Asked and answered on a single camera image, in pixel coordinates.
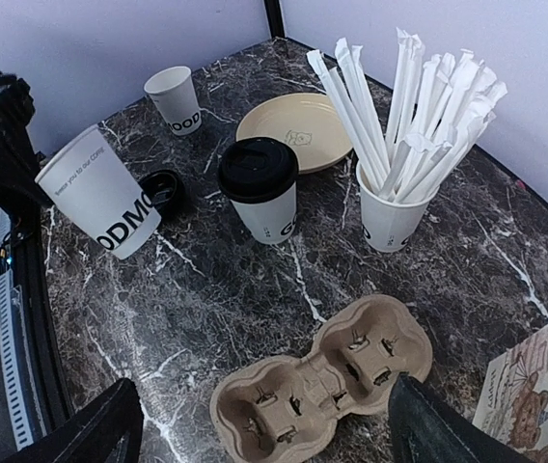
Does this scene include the white paper cups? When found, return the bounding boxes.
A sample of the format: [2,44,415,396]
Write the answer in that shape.
[144,66,202,136]

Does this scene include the white paper straw cup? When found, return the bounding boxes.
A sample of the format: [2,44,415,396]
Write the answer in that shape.
[355,163,438,253]

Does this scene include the paper wrapped straw far right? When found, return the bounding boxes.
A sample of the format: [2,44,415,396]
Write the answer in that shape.
[307,49,386,195]

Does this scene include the brown pulp cup carrier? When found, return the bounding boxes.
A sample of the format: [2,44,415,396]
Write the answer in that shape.
[209,294,433,462]

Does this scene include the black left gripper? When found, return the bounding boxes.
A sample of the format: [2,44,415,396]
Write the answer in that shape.
[0,71,50,207]

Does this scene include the beige bear plate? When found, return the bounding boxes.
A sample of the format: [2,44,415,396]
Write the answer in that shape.
[235,93,352,175]

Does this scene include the cream bear paper bag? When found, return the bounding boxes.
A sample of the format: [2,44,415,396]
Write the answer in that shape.
[473,325,548,462]

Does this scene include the white perforated cable rail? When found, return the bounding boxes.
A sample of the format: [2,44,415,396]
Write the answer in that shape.
[0,270,34,451]

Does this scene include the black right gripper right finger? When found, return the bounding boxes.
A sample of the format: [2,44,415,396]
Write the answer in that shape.
[388,373,520,462]

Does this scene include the black corner frame post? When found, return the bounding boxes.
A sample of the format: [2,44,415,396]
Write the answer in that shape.
[263,0,286,38]

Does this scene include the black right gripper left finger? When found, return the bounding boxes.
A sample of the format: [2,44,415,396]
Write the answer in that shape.
[5,378,144,462]

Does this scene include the black coffee cup lid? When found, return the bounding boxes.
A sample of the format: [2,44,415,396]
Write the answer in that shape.
[217,137,299,204]

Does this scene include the white paper coffee cup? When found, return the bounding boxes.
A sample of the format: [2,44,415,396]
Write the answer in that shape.
[231,183,297,245]

